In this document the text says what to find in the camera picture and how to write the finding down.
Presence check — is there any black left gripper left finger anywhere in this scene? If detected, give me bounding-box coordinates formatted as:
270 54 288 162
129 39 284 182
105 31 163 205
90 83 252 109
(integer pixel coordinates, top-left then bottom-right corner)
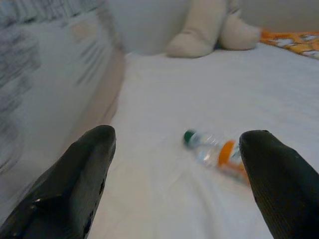
0 125 117 239

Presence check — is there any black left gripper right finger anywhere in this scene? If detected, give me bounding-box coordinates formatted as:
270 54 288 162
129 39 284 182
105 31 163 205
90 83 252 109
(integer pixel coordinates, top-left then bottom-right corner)
238 129 319 239

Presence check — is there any yellow cartoon print quilt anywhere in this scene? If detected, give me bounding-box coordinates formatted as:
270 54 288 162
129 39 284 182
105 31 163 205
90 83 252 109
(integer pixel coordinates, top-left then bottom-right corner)
259 28 319 60

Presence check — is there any clear plastic bottle green cap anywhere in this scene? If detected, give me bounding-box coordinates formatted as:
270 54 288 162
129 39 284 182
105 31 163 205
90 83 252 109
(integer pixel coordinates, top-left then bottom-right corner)
183 129 250 186

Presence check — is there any grey patterned white blanket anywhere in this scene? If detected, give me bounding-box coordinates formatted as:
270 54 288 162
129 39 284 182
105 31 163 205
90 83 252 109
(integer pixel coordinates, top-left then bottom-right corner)
0 0 125 225

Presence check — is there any white mattress bed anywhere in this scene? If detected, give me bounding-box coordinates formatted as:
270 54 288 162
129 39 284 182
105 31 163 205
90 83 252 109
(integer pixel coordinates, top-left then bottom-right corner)
87 42 319 239

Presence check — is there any white plush toy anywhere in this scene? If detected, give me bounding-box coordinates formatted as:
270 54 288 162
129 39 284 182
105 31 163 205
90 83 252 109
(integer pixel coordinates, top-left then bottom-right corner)
165 0 262 58

